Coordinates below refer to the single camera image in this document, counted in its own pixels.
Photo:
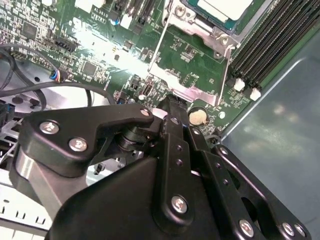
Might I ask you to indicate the silver-topped CPU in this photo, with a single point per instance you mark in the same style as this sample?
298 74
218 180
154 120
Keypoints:
220 7

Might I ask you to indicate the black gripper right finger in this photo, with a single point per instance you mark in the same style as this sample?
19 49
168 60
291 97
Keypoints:
222 172

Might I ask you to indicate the metal socket cover frame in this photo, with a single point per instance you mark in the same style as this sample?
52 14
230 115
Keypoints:
200 94

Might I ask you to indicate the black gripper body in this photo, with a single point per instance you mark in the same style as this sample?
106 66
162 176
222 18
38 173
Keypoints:
112 205

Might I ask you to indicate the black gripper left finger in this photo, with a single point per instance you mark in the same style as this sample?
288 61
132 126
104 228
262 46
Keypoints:
105 115

